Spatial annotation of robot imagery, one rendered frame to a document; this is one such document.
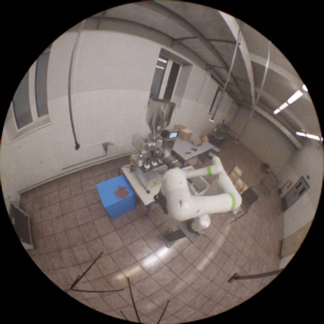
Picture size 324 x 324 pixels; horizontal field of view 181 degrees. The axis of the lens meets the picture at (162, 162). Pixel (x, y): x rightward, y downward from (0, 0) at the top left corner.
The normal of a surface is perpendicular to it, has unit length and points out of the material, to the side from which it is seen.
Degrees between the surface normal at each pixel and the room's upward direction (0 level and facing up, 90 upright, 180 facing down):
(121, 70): 90
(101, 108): 90
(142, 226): 0
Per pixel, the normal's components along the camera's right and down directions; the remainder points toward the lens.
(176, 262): 0.22, -0.73
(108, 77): 0.61, 0.61
